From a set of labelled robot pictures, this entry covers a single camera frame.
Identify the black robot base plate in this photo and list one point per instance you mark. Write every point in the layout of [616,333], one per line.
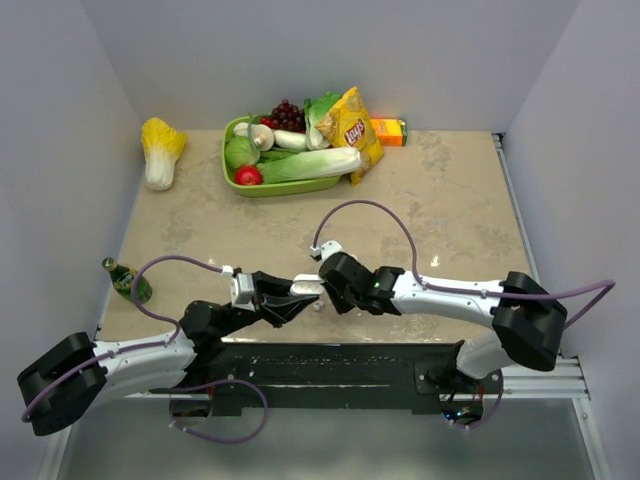
[415,377]

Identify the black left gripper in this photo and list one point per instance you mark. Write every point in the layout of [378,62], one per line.
[277,303]

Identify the beige mushroom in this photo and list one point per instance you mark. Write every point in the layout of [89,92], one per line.
[261,135]

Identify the yellow Lays chip bag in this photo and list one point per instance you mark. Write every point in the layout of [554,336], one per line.
[347,123]

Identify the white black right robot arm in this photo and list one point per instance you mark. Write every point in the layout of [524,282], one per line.
[396,291]

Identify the red apple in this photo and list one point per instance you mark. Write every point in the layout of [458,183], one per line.
[248,176]

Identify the white radish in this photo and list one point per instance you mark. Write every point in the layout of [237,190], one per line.
[290,140]

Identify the aluminium frame rail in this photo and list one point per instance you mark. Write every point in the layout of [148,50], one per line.
[529,326]

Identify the orange juice carton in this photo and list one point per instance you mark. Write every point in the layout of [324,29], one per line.
[391,132]

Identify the dark red grapes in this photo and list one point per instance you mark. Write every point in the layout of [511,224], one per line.
[285,116]

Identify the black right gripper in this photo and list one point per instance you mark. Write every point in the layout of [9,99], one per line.
[341,306]

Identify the green glass bottle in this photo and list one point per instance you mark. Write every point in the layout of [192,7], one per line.
[122,278]

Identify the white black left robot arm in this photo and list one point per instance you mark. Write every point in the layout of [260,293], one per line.
[79,373]

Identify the green leafy lettuce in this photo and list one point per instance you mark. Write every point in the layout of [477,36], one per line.
[314,111]

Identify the long green white cabbage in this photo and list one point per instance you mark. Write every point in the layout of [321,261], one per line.
[310,165]

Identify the green plastic basket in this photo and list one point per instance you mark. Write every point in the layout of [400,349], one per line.
[268,190]

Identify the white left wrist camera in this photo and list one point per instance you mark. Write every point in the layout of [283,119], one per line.
[242,289]

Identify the yellow napa cabbage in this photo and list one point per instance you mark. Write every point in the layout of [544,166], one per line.
[163,146]

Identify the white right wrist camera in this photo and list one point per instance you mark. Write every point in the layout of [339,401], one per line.
[326,250]

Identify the round green cabbage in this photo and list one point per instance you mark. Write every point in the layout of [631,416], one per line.
[239,152]

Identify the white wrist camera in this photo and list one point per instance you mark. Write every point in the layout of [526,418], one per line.
[242,289]
[326,250]

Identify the white earbud charging case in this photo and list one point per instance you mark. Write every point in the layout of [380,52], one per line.
[307,284]

